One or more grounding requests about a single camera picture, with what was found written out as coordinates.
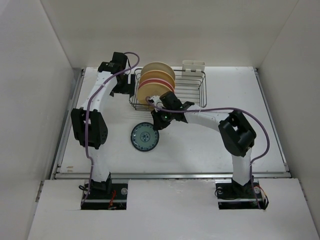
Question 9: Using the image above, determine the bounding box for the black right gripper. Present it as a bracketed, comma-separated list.
[151, 106, 174, 131]

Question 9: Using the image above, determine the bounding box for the yellow plate front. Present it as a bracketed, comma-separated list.
[136, 82, 175, 105]

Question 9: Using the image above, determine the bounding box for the yellow plate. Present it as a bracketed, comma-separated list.
[139, 70, 175, 86]
[136, 82, 175, 105]

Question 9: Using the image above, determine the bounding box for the small teal patterned plate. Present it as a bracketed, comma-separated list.
[130, 122, 160, 152]

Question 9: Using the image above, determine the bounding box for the black wire dish rack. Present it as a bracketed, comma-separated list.
[128, 68, 208, 112]

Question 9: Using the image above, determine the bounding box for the pink plate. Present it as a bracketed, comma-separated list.
[138, 78, 175, 92]

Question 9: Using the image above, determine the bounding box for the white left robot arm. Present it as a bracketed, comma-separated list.
[70, 52, 140, 199]

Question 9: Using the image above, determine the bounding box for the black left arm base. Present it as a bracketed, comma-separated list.
[79, 182, 129, 211]

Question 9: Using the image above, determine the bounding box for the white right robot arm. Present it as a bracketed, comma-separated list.
[146, 91, 257, 199]

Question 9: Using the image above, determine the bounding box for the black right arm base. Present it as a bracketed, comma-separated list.
[214, 179, 270, 210]

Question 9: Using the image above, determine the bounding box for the yellow plate middle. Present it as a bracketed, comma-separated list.
[139, 70, 175, 86]

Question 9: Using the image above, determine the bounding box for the cream plate rear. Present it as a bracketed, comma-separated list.
[140, 61, 176, 79]

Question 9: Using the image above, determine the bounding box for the white cutlery holder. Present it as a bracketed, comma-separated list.
[182, 60, 206, 77]

